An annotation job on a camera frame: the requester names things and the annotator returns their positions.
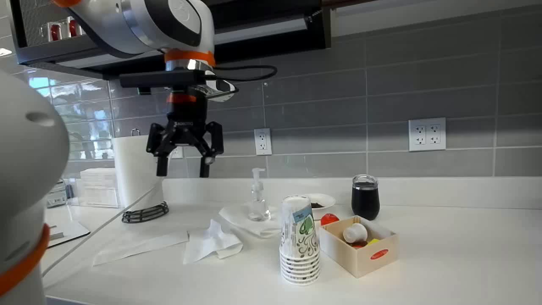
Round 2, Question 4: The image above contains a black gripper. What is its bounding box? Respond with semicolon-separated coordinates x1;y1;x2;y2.
147;91;223;180

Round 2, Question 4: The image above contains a black cup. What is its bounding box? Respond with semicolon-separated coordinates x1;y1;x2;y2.
350;173;381;222

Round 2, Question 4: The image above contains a white paper towel roll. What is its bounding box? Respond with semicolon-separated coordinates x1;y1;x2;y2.
110;134;166;212

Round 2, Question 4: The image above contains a black paper towel holder base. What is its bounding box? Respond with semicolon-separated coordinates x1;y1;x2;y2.
120;202;171;225

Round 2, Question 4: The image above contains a white cloth under bottle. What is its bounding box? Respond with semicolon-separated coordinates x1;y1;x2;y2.
216;202;284;239

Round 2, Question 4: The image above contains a crumpled white napkin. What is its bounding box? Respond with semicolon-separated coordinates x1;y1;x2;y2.
181;217;245;268

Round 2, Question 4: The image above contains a stack of white napkins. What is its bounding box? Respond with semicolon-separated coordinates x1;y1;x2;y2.
77;166;120;210

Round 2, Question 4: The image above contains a flat white paper sheet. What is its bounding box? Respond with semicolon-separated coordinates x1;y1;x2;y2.
91;229;191;268

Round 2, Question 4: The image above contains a white notepad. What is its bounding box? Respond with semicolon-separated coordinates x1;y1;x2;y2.
45;219;91;251

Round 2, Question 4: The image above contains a stack of printed paper cups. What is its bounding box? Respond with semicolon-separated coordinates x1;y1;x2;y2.
277;195;321;285

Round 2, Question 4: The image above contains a small white plate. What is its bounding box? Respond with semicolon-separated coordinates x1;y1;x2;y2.
303;191;337;213

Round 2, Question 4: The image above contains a red toy food piece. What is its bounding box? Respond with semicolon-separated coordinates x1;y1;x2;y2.
318;212;340;227

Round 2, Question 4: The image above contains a dark upper cabinet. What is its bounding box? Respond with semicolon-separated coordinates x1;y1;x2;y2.
8;0;332;80

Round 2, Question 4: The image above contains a white toy egg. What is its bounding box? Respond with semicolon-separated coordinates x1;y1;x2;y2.
340;222;370;246

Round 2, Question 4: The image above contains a wooden toy box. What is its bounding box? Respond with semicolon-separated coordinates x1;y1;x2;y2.
318;215;399;280

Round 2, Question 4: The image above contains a white single wall outlet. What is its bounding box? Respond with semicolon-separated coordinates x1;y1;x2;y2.
252;127;272;158

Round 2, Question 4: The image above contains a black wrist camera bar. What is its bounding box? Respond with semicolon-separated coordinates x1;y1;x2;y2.
118;69;210;90

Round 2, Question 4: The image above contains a white power cable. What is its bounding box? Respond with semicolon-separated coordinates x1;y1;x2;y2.
40;181;166;280

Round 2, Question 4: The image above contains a black camera cable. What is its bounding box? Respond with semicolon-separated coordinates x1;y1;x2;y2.
210;63;277;85

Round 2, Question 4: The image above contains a white double wall outlet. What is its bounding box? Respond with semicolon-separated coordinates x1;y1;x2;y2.
406;117;447;152

